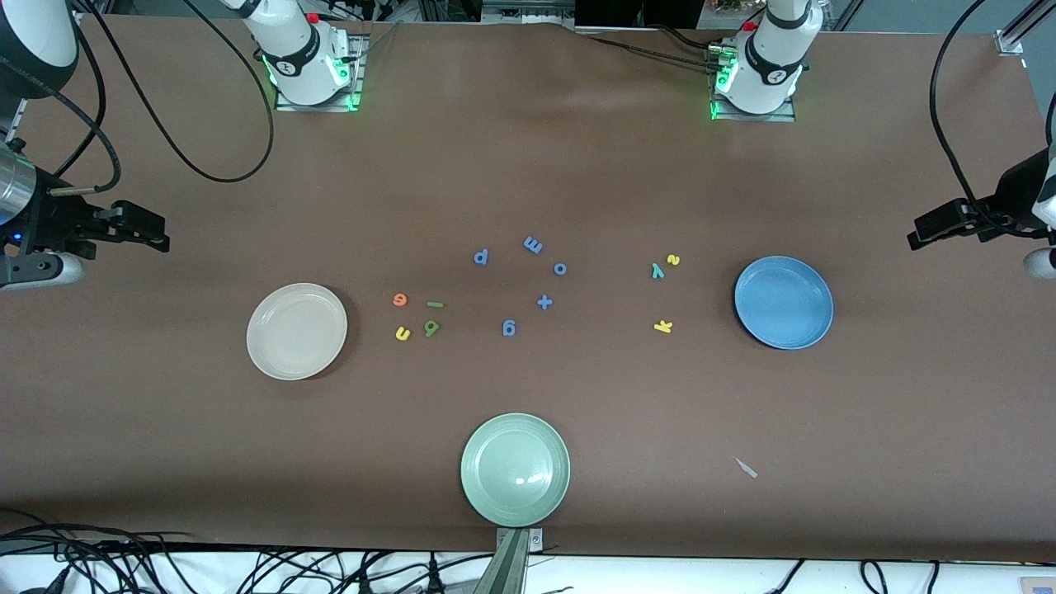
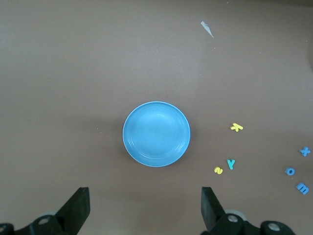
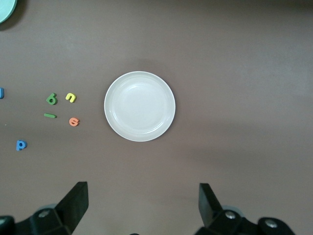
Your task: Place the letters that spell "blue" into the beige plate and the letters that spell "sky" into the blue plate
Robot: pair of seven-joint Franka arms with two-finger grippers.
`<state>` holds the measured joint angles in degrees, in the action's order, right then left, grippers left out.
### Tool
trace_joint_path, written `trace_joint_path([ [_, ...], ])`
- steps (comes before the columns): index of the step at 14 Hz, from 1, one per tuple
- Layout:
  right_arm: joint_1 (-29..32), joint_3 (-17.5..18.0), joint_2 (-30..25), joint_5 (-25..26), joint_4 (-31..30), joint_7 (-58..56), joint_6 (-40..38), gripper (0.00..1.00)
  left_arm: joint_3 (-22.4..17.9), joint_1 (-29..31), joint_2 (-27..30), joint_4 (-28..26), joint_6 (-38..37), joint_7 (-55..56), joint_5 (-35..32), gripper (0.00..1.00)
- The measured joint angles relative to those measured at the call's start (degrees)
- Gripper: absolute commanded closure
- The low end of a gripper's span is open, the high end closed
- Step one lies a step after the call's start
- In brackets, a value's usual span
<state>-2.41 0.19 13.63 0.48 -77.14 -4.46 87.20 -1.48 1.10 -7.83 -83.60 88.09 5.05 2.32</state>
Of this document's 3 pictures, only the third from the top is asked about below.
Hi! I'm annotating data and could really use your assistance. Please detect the green foam letter g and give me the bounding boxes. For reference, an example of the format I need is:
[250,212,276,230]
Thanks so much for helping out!
[45,93,58,106]

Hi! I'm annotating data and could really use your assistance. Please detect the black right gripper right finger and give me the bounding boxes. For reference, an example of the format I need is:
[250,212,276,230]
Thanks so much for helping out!
[198,183,298,235]

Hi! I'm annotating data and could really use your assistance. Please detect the brown table cover sheet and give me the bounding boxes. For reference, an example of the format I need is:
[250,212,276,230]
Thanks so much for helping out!
[0,0,313,235]

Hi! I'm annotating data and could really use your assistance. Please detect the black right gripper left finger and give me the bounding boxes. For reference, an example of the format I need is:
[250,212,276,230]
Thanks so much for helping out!
[0,181,89,235]

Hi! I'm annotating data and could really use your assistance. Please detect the mint green round plate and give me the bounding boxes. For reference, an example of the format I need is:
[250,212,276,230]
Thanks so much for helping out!
[0,0,18,24]

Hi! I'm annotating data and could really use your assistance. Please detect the beige round plate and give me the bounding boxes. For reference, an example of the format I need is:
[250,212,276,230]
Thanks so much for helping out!
[104,70,176,142]

